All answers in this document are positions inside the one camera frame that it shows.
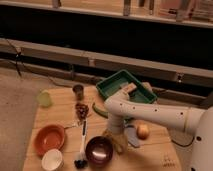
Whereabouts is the black cable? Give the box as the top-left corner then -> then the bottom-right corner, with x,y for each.
171,134 -> 196,148

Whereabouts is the wooden block sponge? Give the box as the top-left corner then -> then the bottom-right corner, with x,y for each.
120,83 -> 137,93

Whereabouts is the green cucumber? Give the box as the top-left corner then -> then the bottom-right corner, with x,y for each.
92,103 -> 108,118

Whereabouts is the orange apple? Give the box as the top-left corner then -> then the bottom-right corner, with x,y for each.
137,124 -> 150,140

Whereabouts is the light green plastic cup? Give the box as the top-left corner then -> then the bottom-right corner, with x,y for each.
37,91 -> 52,107

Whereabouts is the grey cloth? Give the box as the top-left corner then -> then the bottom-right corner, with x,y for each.
125,125 -> 140,148

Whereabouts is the bunch of red grapes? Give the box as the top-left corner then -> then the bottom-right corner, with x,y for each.
75,103 -> 89,120

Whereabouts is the white paper cup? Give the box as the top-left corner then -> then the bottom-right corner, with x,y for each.
41,149 -> 63,171

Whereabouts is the green plastic tray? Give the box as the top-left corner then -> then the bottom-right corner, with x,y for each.
96,70 -> 157,103

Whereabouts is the orange bowl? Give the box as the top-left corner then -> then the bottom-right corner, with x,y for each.
34,124 -> 65,156

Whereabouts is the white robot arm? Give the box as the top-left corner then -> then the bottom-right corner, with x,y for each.
104,90 -> 213,171

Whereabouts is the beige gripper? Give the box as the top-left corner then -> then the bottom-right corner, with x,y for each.
102,130 -> 128,154

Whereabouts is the dark red bowl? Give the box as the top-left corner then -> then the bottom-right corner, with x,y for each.
85,136 -> 113,167

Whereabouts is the small dark metal cup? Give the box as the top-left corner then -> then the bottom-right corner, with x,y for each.
72,84 -> 84,100

